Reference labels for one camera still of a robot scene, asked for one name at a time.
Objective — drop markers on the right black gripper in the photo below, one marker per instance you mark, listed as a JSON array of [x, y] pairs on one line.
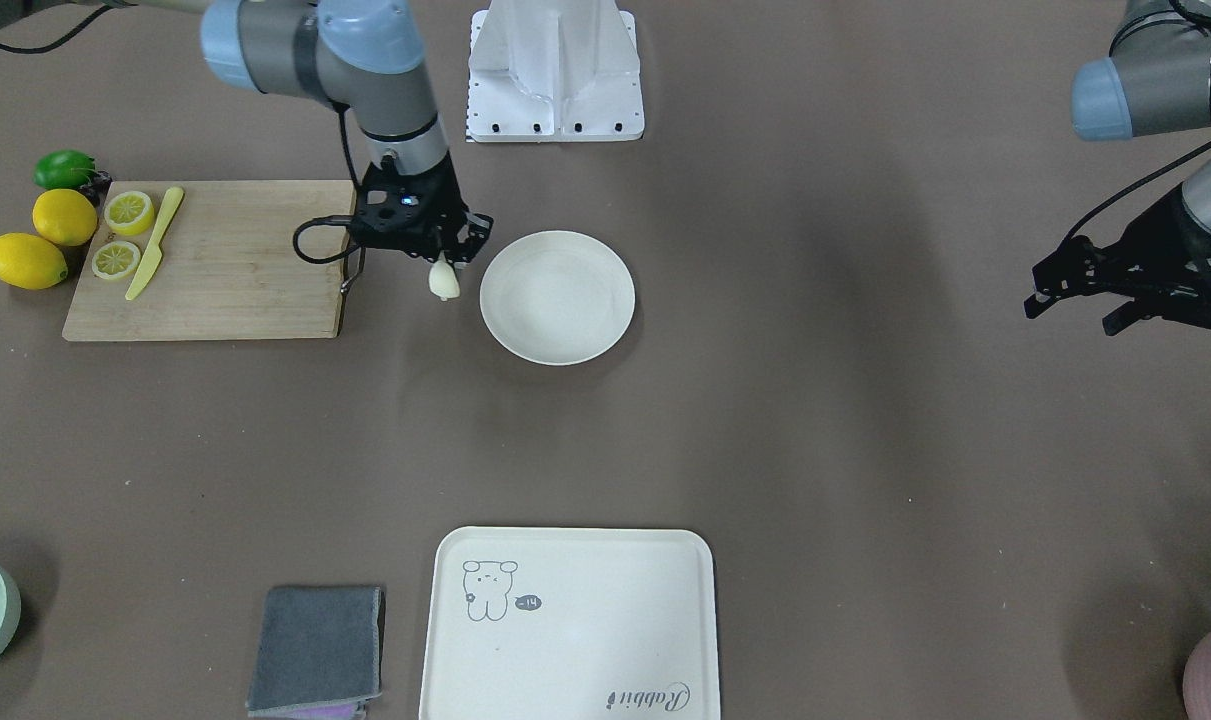
[[473, 230]]

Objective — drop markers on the round beige plate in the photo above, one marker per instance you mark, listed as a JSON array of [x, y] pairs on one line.
[[557, 298]]

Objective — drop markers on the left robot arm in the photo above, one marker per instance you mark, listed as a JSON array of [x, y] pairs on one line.
[[1155, 78]]

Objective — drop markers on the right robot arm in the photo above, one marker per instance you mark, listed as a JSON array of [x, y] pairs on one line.
[[365, 57]]

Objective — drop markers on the lemon half near bun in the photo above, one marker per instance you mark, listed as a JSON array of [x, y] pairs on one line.
[[129, 213]]

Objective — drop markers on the beige rabbit tray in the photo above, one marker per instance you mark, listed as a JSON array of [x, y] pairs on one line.
[[571, 623]]

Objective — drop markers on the wooden cutting board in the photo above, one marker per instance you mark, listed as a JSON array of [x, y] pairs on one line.
[[228, 271]]

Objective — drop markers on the yellow plastic knife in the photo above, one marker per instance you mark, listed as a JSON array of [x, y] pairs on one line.
[[153, 253]]

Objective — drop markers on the lemon half far side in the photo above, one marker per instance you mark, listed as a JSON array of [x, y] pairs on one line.
[[115, 260]]

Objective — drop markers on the dark berry cluster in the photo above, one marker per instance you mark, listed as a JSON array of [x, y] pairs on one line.
[[97, 187]]

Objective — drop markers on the whole lemon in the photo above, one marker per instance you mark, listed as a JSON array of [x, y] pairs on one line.
[[64, 217], [29, 262]]

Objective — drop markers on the green lime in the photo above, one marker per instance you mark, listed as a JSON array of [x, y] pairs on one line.
[[64, 170]]

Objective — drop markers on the grey folded cloth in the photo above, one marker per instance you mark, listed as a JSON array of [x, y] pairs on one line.
[[319, 653]]

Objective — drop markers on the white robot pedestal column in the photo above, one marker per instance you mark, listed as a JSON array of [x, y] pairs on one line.
[[554, 72]]

